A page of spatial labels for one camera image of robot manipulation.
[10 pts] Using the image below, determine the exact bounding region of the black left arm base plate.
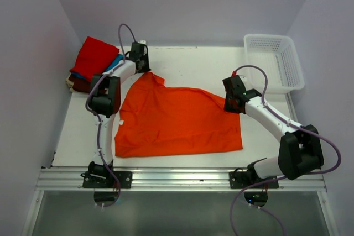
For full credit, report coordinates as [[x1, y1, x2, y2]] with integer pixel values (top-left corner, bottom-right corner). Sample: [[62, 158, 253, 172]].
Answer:
[[80, 171, 133, 189]]

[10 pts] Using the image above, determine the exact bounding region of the folded red t shirt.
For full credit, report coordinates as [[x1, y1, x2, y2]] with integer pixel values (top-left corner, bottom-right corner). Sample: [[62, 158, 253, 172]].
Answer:
[[70, 36, 119, 82]]

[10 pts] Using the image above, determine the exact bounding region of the aluminium mounting rail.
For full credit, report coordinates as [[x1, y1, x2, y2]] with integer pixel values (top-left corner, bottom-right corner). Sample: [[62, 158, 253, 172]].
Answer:
[[35, 167, 327, 192]]

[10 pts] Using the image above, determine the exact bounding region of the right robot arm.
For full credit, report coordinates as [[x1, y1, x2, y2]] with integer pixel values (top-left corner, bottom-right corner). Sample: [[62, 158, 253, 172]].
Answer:
[[223, 75, 324, 188]]

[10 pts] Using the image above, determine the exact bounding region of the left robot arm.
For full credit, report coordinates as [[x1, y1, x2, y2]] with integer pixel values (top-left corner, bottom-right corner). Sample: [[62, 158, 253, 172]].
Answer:
[[82, 41, 150, 188]]

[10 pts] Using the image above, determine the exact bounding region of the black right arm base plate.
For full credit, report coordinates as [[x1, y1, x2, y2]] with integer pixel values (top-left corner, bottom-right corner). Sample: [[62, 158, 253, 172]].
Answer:
[[228, 168, 277, 189]]

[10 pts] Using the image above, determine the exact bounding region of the folded maroon t shirt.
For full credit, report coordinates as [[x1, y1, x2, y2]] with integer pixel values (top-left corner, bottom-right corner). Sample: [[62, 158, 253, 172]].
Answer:
[[73, 77, 90, 93]]

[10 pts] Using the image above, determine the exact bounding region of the orange t shirt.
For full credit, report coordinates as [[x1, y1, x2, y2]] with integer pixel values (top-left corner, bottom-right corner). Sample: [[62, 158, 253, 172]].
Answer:
[[114, 72, 243, 158]]

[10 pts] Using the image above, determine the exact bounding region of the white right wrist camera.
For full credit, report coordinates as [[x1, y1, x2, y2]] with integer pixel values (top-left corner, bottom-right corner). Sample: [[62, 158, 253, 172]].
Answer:
[[232, 71, 247, 82]]

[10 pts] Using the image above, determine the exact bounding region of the folded beige t shirt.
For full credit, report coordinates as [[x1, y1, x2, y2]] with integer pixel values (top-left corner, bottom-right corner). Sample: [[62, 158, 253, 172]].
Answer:
[[65, 75, 75, 92]]

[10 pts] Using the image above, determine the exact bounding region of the white perforated plastic basket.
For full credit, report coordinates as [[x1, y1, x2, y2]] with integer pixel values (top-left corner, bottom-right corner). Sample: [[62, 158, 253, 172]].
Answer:
[[243, 34, 305, 94]]

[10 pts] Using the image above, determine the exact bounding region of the folded blue t shirt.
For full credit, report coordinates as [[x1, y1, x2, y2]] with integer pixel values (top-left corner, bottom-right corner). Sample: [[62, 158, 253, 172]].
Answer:
[[71, 54, 123, 80]]

